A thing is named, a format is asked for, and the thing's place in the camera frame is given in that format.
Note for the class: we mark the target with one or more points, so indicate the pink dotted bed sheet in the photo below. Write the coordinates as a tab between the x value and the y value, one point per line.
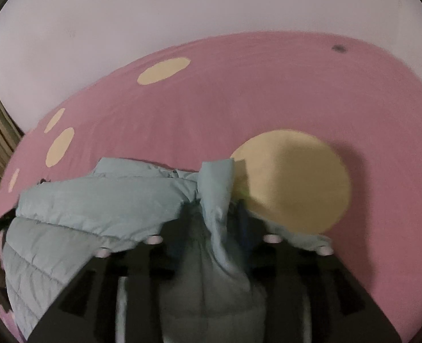
253	89

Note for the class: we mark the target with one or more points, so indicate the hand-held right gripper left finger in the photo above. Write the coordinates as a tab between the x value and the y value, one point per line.
143	259

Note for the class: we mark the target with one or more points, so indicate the light blue puffer jacket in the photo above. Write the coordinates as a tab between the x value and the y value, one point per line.
100	200

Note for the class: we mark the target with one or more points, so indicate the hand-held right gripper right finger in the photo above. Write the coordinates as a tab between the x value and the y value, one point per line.
245	230

